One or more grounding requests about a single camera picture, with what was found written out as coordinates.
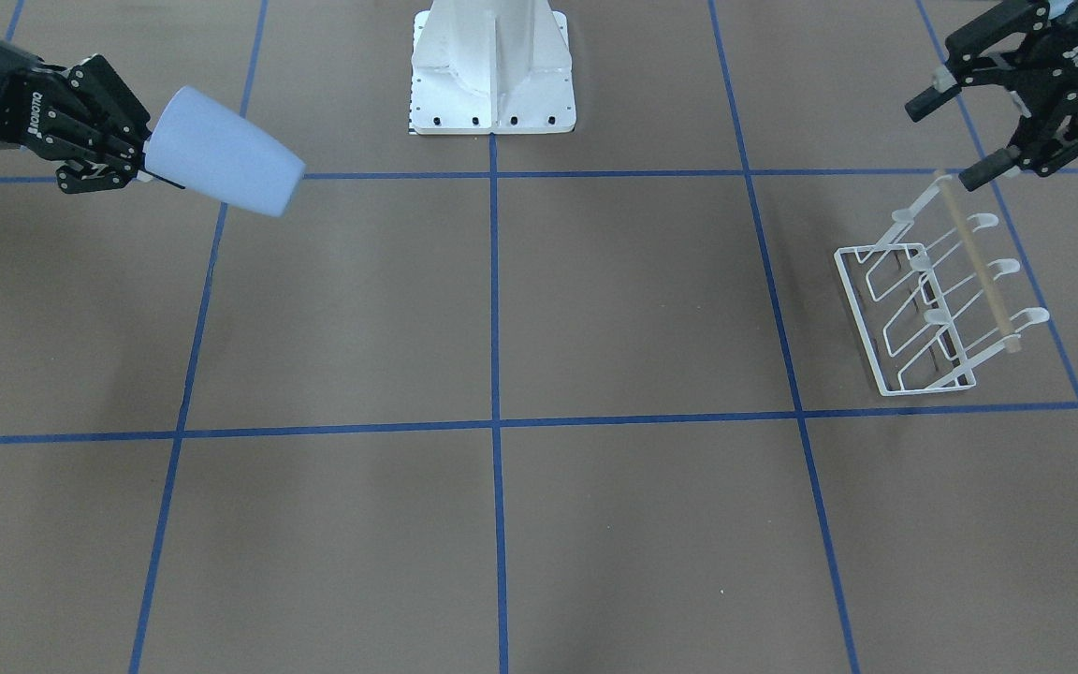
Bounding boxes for blue plastic cup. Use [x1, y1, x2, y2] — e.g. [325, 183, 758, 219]
[142, 86, 305, 217]

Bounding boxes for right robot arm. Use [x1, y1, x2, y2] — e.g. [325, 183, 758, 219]
[0, 36, 153, 195]

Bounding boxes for white cup holder rack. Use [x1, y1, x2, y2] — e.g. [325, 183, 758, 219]
[833, 171, 1051, 398]

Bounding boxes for white pedestal column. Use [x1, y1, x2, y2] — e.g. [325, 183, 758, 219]
[407, 1, 577, 136]

